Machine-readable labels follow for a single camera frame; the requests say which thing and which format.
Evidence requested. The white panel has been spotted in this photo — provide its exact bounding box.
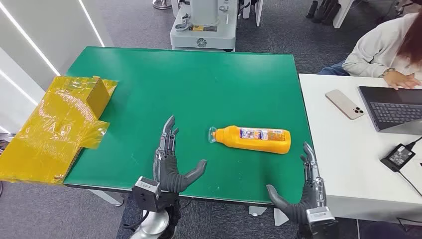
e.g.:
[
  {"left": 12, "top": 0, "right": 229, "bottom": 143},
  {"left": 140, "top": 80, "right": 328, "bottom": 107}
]
[{"left": 242, "top": 0, "right": 264, "bottom": 27}]

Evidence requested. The person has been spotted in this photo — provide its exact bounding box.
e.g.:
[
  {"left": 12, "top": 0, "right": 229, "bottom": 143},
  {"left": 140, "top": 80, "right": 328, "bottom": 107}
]
[{"left": 317, "top": 6, "right": 422, "bottom": 90}]

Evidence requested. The chrome stand base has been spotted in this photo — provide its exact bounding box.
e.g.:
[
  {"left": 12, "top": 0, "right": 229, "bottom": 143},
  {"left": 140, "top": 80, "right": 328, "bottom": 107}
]
[{"left": 152, "top": 0, "right": 173, "bottom": 10}]

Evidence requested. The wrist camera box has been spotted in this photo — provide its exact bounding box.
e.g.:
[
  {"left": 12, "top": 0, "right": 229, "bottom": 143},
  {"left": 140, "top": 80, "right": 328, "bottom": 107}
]
[
  {"left": 298, "top": 207, "right": 338, "bottom": 239},
  {"left": 131, "top": 176, "right": 180, "bottom": 214}
]

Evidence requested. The black adapter cable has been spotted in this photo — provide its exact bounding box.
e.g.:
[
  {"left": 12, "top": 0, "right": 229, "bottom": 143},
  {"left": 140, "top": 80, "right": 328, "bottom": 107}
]
[
  {"left": 396, "top": 170, "right": 422, "bottom": 198},
  {"left": 405, "top": 135, "right": 422, "bottom": 150}
]

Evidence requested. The grey table foot bracket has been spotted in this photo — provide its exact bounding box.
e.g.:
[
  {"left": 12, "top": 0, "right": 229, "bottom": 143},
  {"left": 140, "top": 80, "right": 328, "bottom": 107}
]
[
  {"left": 248, "top": 206, "right": 268, "bottom": 218},
  {"left": 273, "top": 208, "right": 290, "bottom": 227}
]

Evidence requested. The dark grey laptop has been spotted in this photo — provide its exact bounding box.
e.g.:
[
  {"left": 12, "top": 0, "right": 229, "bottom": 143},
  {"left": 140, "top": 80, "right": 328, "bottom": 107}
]
[{"left": 358, "top": 86, "right": 422, "bottom": 136}]

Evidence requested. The yellow taped cardboard box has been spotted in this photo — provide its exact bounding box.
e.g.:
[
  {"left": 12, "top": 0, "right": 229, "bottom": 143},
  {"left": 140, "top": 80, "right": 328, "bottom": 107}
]
[{"left": 0, "top": 75, "right": 118, "bottom": 185}]

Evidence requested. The black power adapter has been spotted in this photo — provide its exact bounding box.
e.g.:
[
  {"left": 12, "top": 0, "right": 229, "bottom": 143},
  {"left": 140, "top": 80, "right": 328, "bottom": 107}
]
[{"left": 380, "top": 143, "right": 416, "bottom": 173}]

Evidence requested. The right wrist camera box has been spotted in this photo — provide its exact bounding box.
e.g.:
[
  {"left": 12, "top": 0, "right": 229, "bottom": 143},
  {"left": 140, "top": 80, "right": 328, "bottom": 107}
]
[{"left": 298, "top": 207, "right": 338, "bottom": 239}]

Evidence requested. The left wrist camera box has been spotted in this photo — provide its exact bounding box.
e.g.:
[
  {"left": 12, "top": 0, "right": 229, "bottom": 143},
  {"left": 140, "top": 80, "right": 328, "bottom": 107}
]
[{"left": 131, "top": 176, "right": 180, "bottom": 214}]

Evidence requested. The orange bottle with clear cap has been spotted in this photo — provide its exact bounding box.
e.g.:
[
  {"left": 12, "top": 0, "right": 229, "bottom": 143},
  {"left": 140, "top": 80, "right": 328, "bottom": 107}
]
[{"left": 208, "top": 125, "right": 292, "bottom": 155}]

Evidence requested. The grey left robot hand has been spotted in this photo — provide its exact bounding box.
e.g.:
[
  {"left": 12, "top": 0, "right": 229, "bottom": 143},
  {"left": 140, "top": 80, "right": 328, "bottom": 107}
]
[{"left": 153, "top": 115, "right": 208, "bottom": 194}]

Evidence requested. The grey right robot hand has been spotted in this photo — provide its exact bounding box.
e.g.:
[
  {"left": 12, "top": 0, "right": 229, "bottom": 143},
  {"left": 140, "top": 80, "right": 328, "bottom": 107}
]
[{"left": 266, "top": 142, "right": 327, "bottom": 227}]

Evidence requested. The person's hand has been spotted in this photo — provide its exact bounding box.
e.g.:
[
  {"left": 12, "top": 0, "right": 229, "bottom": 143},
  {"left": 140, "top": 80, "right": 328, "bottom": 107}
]
[{"left": 383, "top": 70, "right": 422, "bottom": 90}]

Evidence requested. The white desk leg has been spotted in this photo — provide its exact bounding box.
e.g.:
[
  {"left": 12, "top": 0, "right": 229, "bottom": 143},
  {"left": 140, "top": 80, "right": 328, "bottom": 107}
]
[{"left": 332, "top": 0, "right": 355, "bottom": 29}]

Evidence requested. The white table leg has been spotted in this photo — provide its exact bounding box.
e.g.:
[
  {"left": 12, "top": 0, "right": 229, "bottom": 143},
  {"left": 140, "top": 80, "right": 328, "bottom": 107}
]
[{"left": 88, "top": 189, "right": 125, "bottom": 208}]

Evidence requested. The beige smartphone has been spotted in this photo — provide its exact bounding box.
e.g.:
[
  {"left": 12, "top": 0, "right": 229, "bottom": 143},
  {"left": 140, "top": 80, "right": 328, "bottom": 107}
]
[{"left": 325, "top": 89, "right": 365, "bottom": 120}]

